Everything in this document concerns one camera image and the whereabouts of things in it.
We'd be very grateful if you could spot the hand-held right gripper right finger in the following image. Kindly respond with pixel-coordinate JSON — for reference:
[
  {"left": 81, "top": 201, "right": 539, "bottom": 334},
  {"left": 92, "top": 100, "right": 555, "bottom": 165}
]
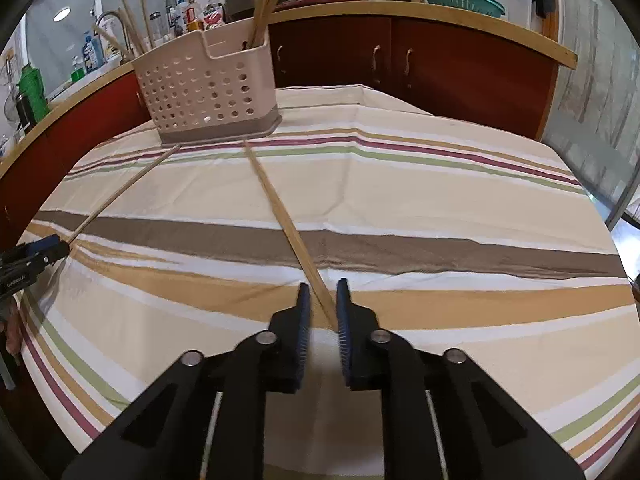
[{"left": 335, "top": 279, "right": 586, "bottom": 480}]

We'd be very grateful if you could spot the green thermos flask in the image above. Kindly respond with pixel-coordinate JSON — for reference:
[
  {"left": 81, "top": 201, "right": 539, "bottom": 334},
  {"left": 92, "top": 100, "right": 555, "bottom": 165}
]
[{"left": 17, "top": 64, "right": 51, "bottom": 124}]

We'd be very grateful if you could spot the silver rice cooker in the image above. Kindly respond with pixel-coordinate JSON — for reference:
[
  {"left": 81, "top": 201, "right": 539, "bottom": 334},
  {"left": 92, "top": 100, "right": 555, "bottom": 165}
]
[{"left": 224, "top": 0, "right": 266, "bottom": 24}]

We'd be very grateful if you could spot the bunch of wooden chopsticks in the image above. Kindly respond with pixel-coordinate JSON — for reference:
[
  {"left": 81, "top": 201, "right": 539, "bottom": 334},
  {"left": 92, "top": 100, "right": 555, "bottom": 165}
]
[{"left": 92, "top": 0, "right": 297, "bottom": 58}]

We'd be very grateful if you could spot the person's left hand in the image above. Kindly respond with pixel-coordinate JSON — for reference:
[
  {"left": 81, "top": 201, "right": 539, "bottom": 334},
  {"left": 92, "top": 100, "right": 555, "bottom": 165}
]
[{"left": 0, "top": 307, "right": 25, "bottom": 358}]

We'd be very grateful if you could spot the steel kitchen faucet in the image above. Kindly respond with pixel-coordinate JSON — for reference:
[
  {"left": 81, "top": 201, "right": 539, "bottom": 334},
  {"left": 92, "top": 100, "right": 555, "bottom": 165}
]
[{"left": 92, "top": 11, "right": 129, "bottom": 56}]

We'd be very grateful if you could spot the teal colander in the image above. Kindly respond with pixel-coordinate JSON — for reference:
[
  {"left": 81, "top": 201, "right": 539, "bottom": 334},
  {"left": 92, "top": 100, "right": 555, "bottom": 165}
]
[{"left": 418, "top": 0, "right": 507, "bottom": 19}]

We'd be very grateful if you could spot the red base cabinet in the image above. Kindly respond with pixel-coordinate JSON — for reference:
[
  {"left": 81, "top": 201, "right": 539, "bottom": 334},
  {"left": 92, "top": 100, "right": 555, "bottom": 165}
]
[{"left": 0, "top": 15, "right": 558, "bottom": 241}]

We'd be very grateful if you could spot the striped tablecloth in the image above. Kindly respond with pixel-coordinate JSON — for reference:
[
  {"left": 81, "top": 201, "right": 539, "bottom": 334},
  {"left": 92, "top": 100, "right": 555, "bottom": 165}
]
[{"left": 12, "top": 84, "right": 640, "bottom": 480}]

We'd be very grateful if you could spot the long wooden chopstick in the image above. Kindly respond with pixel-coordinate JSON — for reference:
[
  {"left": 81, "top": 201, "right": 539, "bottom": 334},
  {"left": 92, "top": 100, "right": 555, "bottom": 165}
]
[
  {"left": 67, "top": 144, "right": 182, "bottom": 246},
  {"left": 243, "top": 141, "right": 338, "bottom": 331}
]

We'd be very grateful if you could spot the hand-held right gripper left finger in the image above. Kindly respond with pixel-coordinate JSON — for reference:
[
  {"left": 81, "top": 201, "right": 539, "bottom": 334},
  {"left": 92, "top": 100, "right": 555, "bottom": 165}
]
[{"left": 61, "top": 282, "right": 313, "bottom": 480}]

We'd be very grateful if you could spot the glass sliding door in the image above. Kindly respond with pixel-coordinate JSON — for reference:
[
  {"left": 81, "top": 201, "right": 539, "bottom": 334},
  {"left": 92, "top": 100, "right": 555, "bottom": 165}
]
[{"left": 542, "top": 0, "right": 640, "bottom": 231}]

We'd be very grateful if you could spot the blue and white bottle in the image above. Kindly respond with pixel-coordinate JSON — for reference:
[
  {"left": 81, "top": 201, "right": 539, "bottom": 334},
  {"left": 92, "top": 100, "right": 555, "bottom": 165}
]
[{"left": 82, "top": 30, "right": 106, "bottom": 74}]

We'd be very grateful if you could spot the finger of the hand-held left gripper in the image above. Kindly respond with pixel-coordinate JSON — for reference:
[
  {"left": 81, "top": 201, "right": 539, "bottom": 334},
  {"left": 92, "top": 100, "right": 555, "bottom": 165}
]
[
  {"left": 0, "top": 234, "right": 61, "bottom": 264},
  {"left": 0, "top": 241, "right": 71, "bottom": 281}
]

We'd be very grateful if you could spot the wooden countertop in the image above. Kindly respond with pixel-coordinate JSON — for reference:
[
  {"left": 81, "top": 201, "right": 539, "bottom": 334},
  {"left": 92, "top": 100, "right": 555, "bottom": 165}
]
[{"left": 0, "top": 1, "right": 578, "bottom": 176}]

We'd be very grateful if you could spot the pink perforated utensil holder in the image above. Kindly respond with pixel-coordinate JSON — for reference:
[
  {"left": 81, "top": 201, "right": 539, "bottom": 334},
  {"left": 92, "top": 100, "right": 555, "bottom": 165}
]
[{"left": 131, "top": 27, "right": 283, "bottom": 147}]

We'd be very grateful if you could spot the white container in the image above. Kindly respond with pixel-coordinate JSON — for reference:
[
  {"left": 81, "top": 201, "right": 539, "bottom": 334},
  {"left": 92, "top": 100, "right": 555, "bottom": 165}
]
[{"left": 505, "top": 0, "right": 534, "bottom": 29}]

